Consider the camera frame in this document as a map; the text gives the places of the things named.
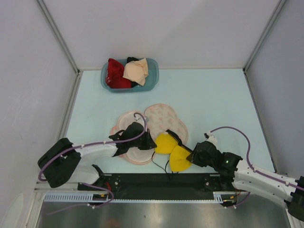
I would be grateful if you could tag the right aluminium frame post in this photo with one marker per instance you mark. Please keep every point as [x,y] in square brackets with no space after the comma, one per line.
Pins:
[266,31]

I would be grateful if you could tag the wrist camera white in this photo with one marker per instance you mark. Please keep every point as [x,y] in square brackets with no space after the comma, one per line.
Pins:
[145,119]
[210,138]

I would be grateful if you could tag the aluminium frame post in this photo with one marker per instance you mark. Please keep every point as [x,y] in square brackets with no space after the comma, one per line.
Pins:
[266,31]
[57,34]

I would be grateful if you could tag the beige bra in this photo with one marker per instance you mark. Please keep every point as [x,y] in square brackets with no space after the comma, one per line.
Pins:
[136,71]

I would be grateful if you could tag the teal plastic basket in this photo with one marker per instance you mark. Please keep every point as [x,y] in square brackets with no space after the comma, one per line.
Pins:
[151,80]

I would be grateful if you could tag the left aluminium frame post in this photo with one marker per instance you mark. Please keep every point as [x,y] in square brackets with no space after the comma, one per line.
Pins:
[57,34]

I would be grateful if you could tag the red garment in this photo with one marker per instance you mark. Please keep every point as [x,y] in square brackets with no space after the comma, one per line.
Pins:
[115,73]

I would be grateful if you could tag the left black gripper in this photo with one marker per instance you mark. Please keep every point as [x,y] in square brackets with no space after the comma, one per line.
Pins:
[149,143]

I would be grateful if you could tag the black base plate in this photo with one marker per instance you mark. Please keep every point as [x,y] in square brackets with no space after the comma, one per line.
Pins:
[163,190]

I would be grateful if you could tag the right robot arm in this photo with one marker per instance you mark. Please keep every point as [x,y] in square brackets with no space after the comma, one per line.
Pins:
[282,190]

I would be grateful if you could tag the black garment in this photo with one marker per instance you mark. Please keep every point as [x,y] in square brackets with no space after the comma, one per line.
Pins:
[131,59]

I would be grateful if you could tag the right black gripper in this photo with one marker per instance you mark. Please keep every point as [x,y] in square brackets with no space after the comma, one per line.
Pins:
[193,158]

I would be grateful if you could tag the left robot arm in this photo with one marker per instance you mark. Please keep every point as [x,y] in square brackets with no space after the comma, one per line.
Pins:
[59,164]

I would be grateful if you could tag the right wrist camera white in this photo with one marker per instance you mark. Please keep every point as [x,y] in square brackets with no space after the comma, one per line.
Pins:
[210,138]

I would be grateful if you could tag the yellow black bra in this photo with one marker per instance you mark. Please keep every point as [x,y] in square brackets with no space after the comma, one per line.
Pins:
[170,143]

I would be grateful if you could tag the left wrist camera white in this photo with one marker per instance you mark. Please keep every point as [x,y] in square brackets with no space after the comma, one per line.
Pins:
[145,119]

